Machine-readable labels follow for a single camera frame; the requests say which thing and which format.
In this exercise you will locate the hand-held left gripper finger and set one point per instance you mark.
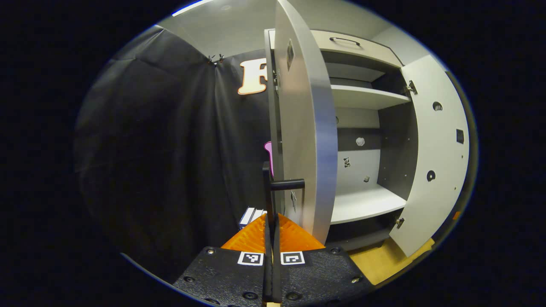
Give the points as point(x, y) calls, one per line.
point(268, 273)
point(277, 277)

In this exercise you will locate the grey shoe cabinet door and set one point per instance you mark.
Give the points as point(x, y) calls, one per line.
point(298, 128)
point(435, 140)

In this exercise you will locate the grey double-door shoe cabinet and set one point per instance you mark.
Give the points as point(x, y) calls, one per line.
point(394, 145)

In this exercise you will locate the grey cabinet shelf board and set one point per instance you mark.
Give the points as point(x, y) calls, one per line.
point(362, 204)
point(362, 97)

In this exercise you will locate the metal door hinge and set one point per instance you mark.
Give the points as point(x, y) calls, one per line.
point(399, 222)
point(411, 87)

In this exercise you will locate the grey cabinet top flap panel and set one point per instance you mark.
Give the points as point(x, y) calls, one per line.
point(362, 53)

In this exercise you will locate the blue and white box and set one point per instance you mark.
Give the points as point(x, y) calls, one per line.
point(247, 216)

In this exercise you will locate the black backdrop cloth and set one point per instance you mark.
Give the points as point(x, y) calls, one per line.
point(170, 149)

